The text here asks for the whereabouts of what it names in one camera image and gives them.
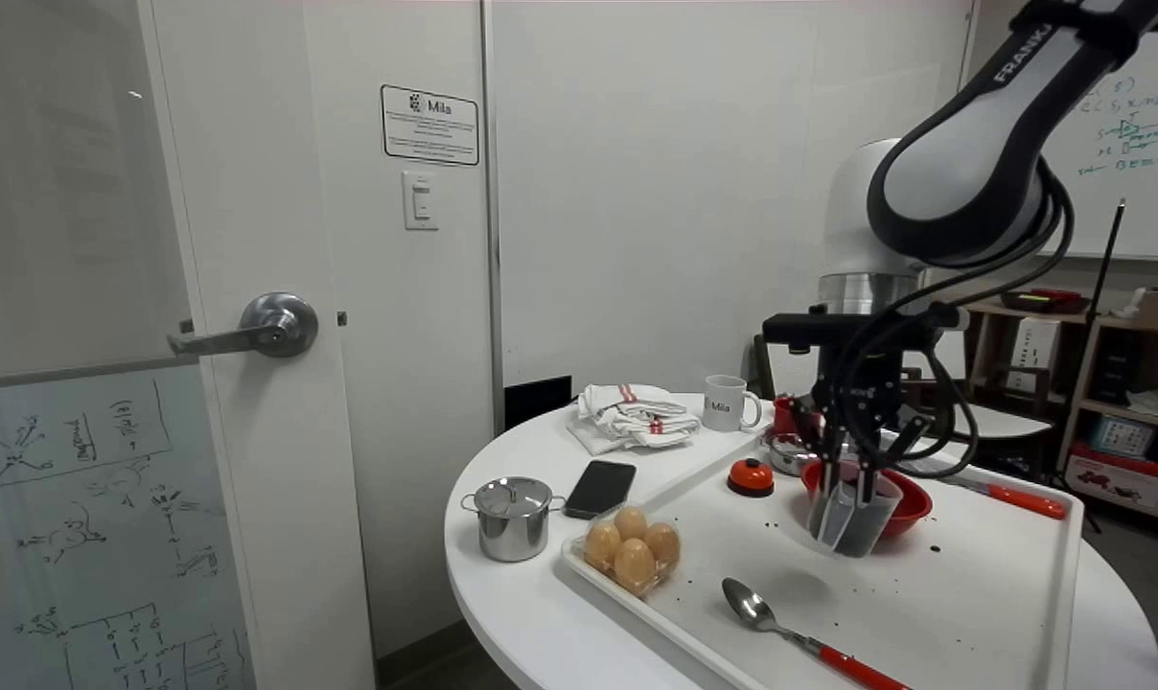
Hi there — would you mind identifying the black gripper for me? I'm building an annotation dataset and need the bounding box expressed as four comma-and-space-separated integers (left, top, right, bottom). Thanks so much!
816, 337, 928, 518

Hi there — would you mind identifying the clear plastic jar with beans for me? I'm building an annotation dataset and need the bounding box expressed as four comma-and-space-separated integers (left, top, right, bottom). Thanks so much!
784, 463, 904, 562

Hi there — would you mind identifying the red bowl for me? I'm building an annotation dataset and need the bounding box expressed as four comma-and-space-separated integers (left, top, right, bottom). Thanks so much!
799, 455, 935, 545

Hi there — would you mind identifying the small steel bowl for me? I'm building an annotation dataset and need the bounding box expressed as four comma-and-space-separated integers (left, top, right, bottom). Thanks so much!
763, 435, 814, 475

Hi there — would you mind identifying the black chair with white back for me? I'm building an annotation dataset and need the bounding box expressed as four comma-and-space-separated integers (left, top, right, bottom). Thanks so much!
759, 342, 848, 408

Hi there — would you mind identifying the white mug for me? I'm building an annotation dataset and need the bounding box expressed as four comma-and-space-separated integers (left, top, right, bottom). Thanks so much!
698, 371, 763, 436

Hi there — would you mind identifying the white plastic tray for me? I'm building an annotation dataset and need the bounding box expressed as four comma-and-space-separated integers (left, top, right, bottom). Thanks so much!
552, 411, 1090, 690

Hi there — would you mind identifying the white cloth with red stripes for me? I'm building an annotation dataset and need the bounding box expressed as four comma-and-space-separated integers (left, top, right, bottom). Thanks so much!
568, 380, 711, 455

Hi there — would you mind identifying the red white box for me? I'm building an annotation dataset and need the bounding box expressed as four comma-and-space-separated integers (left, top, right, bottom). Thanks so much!
1066, 436, 1158, 518

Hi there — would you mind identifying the wooden shelf unit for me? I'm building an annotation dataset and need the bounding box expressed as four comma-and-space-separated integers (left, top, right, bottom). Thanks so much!
958, 283, 1158, 531

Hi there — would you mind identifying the thin black pole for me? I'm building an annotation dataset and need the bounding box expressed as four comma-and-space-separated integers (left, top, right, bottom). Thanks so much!
1053, 200, 1130, 475

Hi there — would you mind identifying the small steel pot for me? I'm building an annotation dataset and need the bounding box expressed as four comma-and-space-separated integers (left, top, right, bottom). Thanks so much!
459, 475, 564, 568

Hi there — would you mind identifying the white door with glass panel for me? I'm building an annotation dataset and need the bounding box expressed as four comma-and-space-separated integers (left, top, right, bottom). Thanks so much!
0, 0, 379, 690

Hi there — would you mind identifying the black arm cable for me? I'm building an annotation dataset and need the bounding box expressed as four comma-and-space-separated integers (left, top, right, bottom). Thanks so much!
831, 165, 1083, 484

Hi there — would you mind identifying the red handled metal spoon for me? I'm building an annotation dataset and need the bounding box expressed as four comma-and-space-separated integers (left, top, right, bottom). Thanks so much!
717, 576, 914, 690

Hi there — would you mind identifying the red handled fork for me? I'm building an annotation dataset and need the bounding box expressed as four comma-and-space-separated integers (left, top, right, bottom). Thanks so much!
938, 463, 1074, 522

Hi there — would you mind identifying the black box by wall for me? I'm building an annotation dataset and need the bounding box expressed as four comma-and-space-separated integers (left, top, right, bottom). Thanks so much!
500, 371, 580, 435

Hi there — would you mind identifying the wall whiteboard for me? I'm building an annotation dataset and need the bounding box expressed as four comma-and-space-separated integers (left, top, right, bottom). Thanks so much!
1051, 30, 1158, 264

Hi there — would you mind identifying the white light switch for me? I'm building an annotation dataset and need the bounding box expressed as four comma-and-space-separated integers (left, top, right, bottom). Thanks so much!
400, 171, 440, 233

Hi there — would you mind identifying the white wall sign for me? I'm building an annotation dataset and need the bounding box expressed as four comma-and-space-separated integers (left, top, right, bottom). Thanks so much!
375, 80, 482, 171

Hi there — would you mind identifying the silver door handle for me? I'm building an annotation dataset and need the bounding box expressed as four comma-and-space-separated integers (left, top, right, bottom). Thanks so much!
164, 291, 321, 361

